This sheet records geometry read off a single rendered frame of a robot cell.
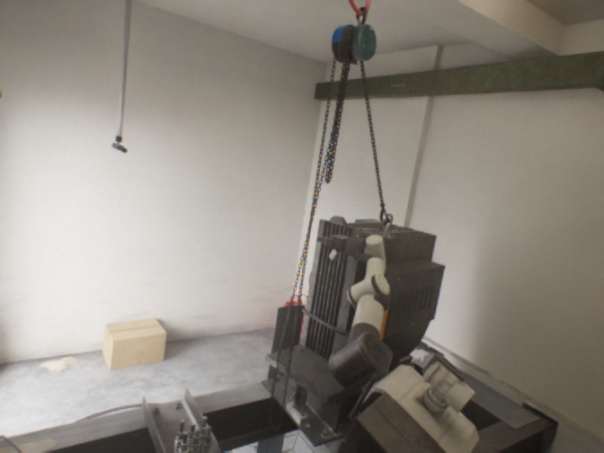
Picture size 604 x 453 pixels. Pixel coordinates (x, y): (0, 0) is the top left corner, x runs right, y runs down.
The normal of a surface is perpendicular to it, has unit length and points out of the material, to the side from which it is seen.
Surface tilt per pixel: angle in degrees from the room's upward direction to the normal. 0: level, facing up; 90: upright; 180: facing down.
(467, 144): 90
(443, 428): 24
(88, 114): 90
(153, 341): 90
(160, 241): 90
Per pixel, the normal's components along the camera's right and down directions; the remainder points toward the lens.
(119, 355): 0.59, 0.21
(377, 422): 0.30, -0.81
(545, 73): -0.82, -0.04
